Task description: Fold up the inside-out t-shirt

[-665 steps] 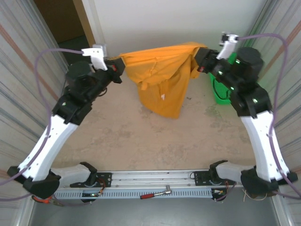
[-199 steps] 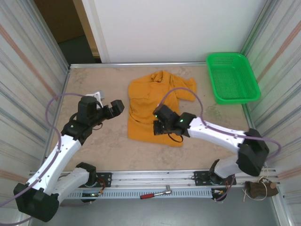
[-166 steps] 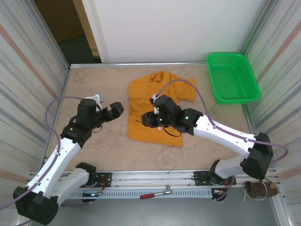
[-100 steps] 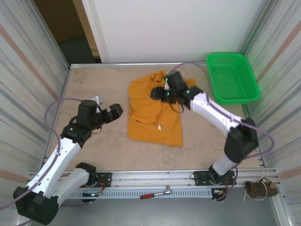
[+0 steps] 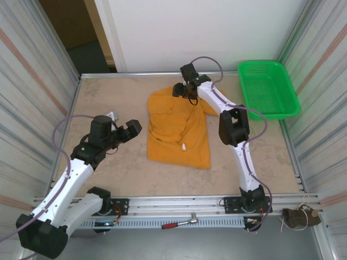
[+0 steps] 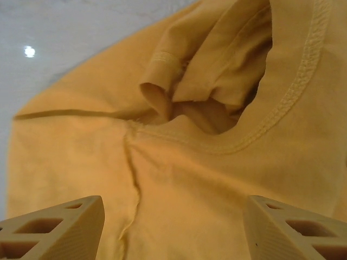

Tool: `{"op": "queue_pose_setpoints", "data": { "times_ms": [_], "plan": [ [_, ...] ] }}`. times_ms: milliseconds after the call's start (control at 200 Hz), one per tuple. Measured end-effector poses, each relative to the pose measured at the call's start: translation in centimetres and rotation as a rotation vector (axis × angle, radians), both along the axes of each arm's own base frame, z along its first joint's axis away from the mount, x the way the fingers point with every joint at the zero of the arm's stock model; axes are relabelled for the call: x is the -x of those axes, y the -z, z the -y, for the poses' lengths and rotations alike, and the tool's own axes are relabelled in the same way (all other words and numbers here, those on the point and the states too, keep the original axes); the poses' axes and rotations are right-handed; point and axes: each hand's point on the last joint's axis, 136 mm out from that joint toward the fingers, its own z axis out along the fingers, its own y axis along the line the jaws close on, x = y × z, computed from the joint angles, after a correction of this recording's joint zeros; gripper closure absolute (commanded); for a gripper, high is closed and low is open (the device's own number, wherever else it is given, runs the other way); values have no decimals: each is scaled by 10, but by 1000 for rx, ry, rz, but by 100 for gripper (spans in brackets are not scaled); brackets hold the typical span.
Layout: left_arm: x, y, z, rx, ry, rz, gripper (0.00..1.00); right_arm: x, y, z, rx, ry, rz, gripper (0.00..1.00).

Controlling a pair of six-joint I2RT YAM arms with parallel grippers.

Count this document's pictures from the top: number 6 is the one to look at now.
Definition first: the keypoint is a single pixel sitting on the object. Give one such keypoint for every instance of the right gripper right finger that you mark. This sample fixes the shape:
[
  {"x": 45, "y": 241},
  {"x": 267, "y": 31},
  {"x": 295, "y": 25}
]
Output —
[{"x": 292, "y": 241}]

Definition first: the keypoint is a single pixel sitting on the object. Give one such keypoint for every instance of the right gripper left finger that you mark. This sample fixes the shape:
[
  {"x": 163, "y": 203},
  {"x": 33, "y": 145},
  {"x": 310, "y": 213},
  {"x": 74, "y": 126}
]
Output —
[{"x": 54, "y": 238}]

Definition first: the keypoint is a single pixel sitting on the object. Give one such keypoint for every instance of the yellow t-shirt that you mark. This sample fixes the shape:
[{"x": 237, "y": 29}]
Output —
[{"x": 206, "y": 168}]

